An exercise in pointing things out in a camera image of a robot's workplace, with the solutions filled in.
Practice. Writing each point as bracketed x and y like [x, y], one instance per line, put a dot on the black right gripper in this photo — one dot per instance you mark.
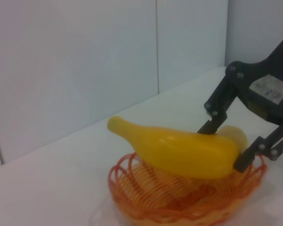
[273, 70]

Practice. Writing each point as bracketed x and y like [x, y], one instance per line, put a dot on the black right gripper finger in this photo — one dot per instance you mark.
[250, 155]

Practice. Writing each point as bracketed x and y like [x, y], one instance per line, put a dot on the yellow banana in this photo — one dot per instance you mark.
[179, 153]

